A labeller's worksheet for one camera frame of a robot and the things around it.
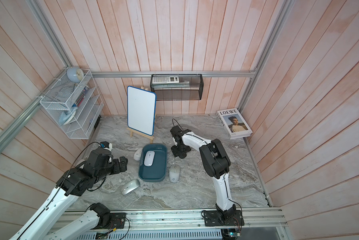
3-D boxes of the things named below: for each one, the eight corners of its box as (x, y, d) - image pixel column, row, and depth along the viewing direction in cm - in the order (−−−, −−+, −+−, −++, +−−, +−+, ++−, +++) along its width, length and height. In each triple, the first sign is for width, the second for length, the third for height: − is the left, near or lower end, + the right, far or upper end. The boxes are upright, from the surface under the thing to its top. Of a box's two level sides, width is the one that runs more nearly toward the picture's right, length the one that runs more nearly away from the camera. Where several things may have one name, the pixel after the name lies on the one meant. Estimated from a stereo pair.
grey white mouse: (169, 182, 88) (168, 180, 85) (169, 166, 94) (169, 164, 92) (180, 182, 88) (180, 180, 85) (180, 166, 94) (180, 164, 92)
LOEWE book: (228, 139, 108) (230, 135, 104) (216, 114, 125) (217, 109, 121) (250, 136, 110) (253, 132, 106) (234, 112, 127) (236, 107, 123)
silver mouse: (123, 196, 83) (122, 195, 81) (120, 190, 85) (119, 189, 83) (141, 184, 87) (140, 183, 86) (137, 178, 89) (137, 177, 88)
